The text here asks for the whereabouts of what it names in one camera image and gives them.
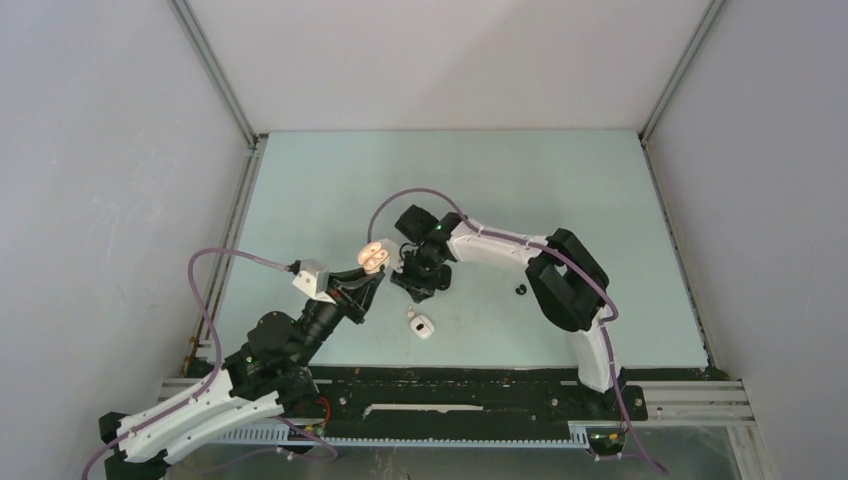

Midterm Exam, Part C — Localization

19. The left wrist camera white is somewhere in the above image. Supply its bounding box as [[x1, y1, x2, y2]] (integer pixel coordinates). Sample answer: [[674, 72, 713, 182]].
[[291, 259, 335, 304]]

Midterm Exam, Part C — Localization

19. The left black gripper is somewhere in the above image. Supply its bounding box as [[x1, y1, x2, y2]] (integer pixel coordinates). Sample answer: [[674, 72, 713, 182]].
[[293, 265, 385, 366]]

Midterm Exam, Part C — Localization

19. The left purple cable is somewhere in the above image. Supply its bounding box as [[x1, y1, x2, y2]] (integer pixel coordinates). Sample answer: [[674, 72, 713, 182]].
[[81, 247, 299, 480]]

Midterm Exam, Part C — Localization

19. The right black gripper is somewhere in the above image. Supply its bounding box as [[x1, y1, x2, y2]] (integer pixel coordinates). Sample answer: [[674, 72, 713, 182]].
[[391, 249, 445, 304]]

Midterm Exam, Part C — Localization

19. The white earbud case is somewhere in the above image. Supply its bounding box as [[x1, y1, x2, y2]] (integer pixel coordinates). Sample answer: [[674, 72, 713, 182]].
[[410, 315, 435, 340]]

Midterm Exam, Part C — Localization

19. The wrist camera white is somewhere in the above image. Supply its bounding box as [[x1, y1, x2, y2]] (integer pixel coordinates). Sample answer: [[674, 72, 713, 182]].
[[378, 239, 403, 272], [291, 259, 335, 304]]

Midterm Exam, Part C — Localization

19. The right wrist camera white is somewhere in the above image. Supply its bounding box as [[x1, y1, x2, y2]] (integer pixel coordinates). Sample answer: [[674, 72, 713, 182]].
[[378, 239, 403, 272]]

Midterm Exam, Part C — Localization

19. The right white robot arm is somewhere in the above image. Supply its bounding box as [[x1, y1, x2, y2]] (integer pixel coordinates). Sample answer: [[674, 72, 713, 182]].
[[391, 205, 625, 418]]

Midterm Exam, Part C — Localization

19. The beige earbud case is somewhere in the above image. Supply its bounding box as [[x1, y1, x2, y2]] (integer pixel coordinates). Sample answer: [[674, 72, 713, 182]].
[[357, 241, 392, 275]]

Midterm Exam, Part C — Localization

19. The grey cable duct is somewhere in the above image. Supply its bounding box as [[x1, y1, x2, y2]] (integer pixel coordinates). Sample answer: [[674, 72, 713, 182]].
[[218, 423, 591, 450]]

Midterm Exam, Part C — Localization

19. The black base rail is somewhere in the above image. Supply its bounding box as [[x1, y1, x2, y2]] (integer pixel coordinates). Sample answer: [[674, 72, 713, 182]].
[[283, 366, 648, 444]]

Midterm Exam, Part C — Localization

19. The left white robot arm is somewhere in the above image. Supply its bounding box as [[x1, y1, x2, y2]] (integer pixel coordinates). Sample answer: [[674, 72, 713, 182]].
[[100, 260, 385, 479]]

